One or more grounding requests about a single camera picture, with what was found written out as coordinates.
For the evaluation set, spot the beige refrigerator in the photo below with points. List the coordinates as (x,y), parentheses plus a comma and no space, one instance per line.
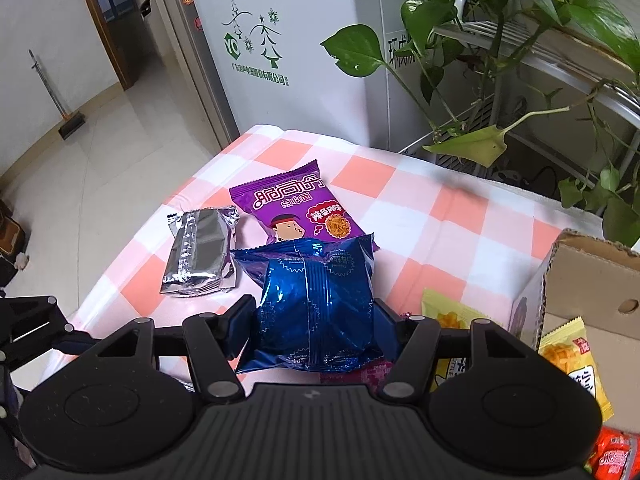
(210,80)

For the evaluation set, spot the red snack packet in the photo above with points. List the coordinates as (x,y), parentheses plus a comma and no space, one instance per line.
(615,455)

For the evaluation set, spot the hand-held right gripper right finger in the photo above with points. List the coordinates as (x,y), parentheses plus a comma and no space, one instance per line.
(387,330)

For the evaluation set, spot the pothos plant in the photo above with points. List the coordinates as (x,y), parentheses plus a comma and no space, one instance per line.
(350,50)

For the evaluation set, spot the yellow waffle packet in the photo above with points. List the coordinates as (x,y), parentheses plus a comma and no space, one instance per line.
(570,355)
(450,317)

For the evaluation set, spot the magenta snack packet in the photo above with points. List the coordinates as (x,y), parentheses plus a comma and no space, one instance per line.
(370,372)

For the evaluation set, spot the white metal rack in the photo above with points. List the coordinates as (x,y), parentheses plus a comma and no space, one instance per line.
(575,67)

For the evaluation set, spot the dark bag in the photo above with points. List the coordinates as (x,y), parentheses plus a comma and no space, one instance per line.
(10,240)

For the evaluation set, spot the purple snack packet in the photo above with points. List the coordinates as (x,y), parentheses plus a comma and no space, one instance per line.
(295,205)

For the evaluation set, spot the cardboard box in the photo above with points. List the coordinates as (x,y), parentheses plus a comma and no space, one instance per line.
(590,270)

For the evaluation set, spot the white freezer with tree print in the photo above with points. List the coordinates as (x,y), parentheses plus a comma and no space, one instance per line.
(310,10)

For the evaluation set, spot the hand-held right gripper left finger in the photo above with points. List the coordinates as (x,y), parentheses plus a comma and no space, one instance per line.
(240,320)

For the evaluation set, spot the broom with dustpan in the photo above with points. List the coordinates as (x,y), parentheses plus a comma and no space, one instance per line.
(70,127)

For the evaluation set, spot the orange checkered tablecloth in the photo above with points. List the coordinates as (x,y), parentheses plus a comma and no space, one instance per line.
(400,220)

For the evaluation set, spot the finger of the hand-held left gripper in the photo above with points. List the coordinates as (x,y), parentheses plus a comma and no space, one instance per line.
(30,317)
(6,400)

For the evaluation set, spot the blue foil snack packet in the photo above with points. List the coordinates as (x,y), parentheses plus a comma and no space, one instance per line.
(310,300)

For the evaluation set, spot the wooden door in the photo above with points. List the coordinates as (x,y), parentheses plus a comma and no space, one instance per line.
(127,50)

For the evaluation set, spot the silver foil snack packet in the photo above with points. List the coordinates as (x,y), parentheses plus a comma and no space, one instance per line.
(197,250)

